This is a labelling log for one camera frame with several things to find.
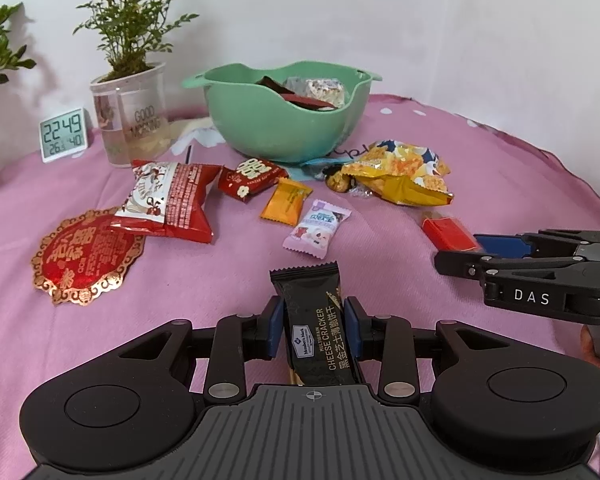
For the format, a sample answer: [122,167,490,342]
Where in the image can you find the red gold ornate packet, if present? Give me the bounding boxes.
[31,208,145,307]

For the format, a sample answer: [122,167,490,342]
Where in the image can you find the clear nougat candy packet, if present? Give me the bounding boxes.
[284,76,348,108]

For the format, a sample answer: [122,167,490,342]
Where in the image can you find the orange candy packet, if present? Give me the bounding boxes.
[260,178,313,226]

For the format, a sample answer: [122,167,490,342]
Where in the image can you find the purple white candy packet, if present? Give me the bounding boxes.
[283,200,351,259]

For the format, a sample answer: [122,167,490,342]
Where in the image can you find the yellow chips bag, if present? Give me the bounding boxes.
[341,140,454,207]

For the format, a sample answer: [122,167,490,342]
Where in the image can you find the pink tablecloth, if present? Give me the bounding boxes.
[0,96,600,479]

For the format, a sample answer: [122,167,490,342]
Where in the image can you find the green plastic bowl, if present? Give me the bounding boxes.
[182,61,382,164]

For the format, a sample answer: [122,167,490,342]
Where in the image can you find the red white snack bag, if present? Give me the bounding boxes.
[110,160,221,244]

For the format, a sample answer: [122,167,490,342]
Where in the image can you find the white digital clock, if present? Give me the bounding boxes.
[38,107,88,164]

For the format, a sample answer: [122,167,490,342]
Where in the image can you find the red snack in bowl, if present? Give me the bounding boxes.
[257,76,335,110]

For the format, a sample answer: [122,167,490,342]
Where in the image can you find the red wrapped snack bar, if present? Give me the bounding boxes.
[420,212,480,252]

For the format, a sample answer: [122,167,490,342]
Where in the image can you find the clear potted plant cup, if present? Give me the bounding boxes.
[74,0,198,167]

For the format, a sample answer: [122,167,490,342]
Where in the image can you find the black cheese cracker packet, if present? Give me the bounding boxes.
[270,262,363,387]

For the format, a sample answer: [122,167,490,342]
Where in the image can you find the gold foil chocolate ball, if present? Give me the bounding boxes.
[325,170,355,193]

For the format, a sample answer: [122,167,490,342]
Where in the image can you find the small red candy packet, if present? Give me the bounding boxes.
[218,158,288,202]

